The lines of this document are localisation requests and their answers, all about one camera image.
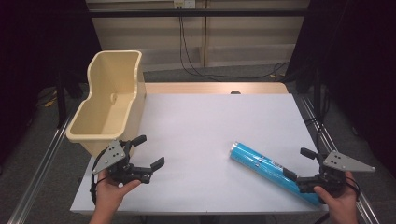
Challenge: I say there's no wooden table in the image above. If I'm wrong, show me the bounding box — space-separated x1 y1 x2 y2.
144 81 290 95

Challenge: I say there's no person's right hand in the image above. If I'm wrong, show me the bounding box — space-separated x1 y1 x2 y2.
313 172 361 218

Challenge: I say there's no blue roll pack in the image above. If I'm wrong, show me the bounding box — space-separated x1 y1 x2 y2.
229 141 322 206

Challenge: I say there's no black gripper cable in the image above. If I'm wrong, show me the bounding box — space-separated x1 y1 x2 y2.
345 176 362 202
90 148 110 206

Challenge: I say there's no black horizontal bar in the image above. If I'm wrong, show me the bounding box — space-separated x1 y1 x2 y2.
88 8 310 19

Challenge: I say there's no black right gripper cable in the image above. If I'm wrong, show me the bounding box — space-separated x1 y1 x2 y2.
345 176 362 202

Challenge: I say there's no thin vertical wall strip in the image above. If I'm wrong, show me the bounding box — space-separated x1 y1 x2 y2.
203 0 209 68

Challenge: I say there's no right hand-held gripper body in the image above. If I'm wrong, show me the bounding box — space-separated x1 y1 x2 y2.
295 150 376 195

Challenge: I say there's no black metal stand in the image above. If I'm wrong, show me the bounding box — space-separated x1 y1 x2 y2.
55 69 68 129

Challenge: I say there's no person's left hand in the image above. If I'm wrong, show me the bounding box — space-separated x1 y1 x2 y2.
93 170 143 217

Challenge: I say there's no white table sheet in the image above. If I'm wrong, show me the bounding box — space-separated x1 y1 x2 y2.
70 92 329 217

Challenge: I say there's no black curtain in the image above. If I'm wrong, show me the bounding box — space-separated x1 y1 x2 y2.
0 0 102 166
286 0 396 178

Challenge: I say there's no aluminium floor rail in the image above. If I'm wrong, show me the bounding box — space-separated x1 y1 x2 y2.
7 116 74 224
298 93 381 224

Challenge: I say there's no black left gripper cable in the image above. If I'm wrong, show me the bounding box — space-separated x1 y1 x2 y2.
90 148 110 206

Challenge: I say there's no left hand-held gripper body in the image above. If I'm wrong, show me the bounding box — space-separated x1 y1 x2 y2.
92 139 154 185

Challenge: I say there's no beige plastic bin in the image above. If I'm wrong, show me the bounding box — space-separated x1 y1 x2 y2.
65 49 148 158

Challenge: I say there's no black wall cable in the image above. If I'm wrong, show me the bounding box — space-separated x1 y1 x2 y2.
177 7 290 80

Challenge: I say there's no white wall socket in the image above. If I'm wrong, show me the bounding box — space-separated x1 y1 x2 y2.
173 0 197 9

